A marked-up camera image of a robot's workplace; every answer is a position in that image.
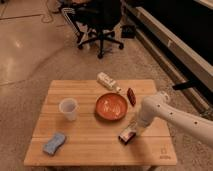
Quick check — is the black white board eraser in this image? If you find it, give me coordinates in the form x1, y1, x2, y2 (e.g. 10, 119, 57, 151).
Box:
118, 123, 136, 145

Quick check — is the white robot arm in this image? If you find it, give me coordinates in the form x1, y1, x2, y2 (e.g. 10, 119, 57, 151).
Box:
136, 91, 213, 146

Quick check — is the orange ceramic bowl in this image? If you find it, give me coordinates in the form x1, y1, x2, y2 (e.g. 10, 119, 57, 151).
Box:
95, 93, 128, 121

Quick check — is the clear plastic measuring cup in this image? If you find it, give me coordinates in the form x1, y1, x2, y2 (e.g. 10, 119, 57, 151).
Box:
59, 98, 78, 121

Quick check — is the white glue bottle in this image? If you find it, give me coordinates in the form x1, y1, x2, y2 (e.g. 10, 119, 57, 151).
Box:
97, 72, 121, 92

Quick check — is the wooden table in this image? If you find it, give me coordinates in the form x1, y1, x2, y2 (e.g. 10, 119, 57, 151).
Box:
24, 80, 177, 166

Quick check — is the small black box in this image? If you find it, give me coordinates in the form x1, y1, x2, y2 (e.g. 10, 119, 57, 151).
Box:
121, 25, 135, 38

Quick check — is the black office chair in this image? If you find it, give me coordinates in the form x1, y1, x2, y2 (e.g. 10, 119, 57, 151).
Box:
59, 0, 124, 59

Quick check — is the blue sponge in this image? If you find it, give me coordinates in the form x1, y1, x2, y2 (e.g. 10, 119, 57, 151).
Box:
43, 132, 66, 156

